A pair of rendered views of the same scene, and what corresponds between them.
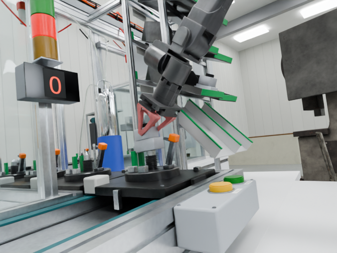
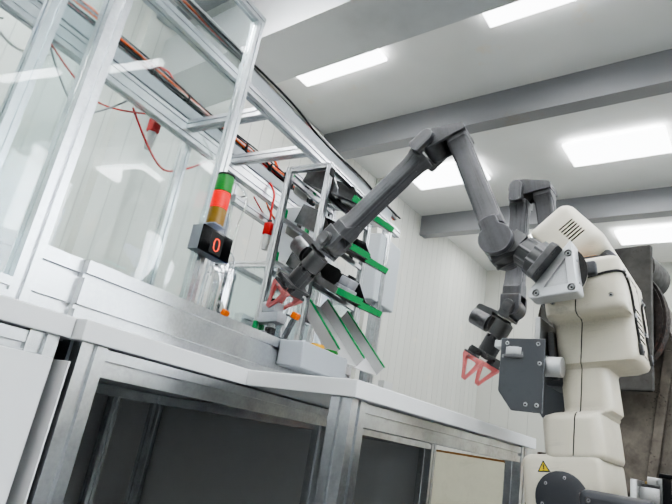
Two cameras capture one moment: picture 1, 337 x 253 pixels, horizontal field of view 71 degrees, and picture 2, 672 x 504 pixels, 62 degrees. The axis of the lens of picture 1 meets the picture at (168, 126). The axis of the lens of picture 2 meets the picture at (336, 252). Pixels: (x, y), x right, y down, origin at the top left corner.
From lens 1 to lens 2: 1.01 m
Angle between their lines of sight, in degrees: 15
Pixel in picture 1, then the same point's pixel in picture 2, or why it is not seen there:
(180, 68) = (316, 260)
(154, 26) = (311, 213)
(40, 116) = (195, 265)
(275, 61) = not seen: hidden behind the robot
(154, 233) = (266, 342)
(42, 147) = (189, 289)
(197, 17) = (339, 228)
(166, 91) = (300, 275)
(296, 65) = not seen: hidden behind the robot
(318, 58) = not seen: hidden behind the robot
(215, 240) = (299, 357)
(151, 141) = (275, 313)
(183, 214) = (285, 343)
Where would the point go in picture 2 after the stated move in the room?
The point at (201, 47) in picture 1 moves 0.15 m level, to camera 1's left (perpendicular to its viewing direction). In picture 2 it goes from (337, 249) to (284, 240)
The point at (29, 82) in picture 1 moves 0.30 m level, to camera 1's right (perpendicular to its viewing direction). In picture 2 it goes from (203, 238) to (315, 259)
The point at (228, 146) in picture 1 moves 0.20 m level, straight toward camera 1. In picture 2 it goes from (352, 358) to (342, 346)
